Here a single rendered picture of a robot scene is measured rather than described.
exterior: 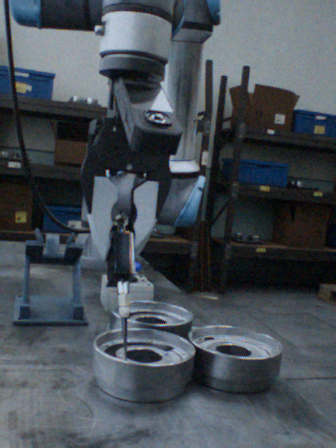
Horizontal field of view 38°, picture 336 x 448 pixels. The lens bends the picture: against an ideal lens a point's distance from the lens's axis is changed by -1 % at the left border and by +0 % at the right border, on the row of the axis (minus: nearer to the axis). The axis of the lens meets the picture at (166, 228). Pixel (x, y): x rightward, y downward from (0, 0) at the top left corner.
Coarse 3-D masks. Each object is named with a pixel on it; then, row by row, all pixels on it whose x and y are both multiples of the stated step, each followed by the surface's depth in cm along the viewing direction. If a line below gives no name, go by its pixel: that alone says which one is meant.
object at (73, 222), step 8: (48, 208) 394; (56, 208) 395; (64, 208) 396; (72, 208) 398; (80, 208) 434; (56, 216) 398; (64, 216) 399; (72, 216) 401; (80, 216) 402; (48, 224) 396; (72, 224) 401; (80, 224) 403; (48, 232) 399; (56, 232) 400; (64, 232) 401
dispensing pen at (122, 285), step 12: (120, 216) 54; (120, 228) 53; (120, 240) 51; (120, 252) 50; (108, 264) 53; (120, 264) 50; (108, 276) 52; (120, 276) 50; (120, 288) 50; (120, 300) 50; (120, 312) 49
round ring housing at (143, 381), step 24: (96, 336) 51; (120, 336) 54; (144, 336) 55; (168, 336) 54; (96, 360) 48; (120, 360) 45; (144, 360) 52; (168, 360) 50; (192, 360) 48; (120, 384) 46; (144, 384) 45; (168, 384) 46
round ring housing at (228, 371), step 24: (192, 336) 56; (216, 336) 59; (240, 336) 59; (264, 336) 57; (216, 360) 50; (240, 360) 49; (264, 360) 50; (216, 384) 51; (240, 384) 50; (264, 384) 51
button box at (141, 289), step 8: (104, 280) 77; (136, 280) 76; (144, 280) 78; (104, 288) 77; (112, 288) 73; (136, 288) 74; (144, 288) 74; (152, 288) 75; (104, 296) 76; (112, 296) 73; (136, 296) 74; (144, 296) 75; (152, 296) 75; (104, 304) 76; (112, 304) 73
